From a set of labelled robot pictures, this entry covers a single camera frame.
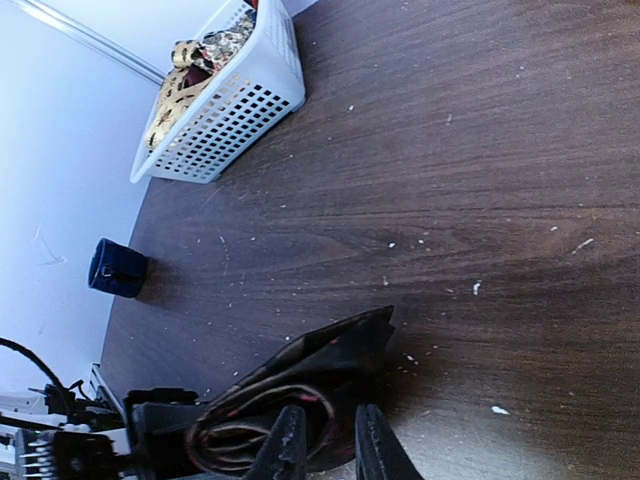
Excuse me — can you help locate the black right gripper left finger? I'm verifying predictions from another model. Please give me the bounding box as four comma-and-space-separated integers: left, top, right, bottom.
244, 405, 307, 480

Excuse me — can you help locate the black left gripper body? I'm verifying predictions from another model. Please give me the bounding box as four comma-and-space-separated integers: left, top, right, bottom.
123, 388, 204, 479

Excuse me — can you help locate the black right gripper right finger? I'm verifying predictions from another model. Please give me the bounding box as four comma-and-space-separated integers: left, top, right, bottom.
355, 404, 422, 480

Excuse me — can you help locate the dark brown red patterned tie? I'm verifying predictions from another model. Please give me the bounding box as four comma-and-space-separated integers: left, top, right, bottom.
184, 305, 395, 477

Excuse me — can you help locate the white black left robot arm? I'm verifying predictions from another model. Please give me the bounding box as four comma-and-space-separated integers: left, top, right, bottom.
13, 388, 209, 479

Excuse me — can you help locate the dark blue mug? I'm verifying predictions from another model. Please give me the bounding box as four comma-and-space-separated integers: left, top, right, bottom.
87, 238, 148, 298

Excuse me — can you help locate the yellow insect patterned tie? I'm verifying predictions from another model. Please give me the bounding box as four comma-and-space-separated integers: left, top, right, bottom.
145, 40, 213, 150

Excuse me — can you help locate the grey plastic mesh basket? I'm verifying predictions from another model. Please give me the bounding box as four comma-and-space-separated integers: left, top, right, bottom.
130, 1, 306, 184

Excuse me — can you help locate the brown cream patterned tie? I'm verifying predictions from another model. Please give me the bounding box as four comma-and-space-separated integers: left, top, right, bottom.
171, 10, 257, 75

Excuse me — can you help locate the front aluminium rail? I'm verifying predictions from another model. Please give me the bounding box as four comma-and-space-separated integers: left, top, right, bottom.
89, 363, 122, 413

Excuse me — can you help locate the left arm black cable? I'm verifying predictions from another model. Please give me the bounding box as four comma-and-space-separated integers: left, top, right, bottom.
0, 337, 96, 406

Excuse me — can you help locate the left aluminium frame post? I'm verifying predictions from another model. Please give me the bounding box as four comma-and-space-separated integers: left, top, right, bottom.
10, 0, 165, 85

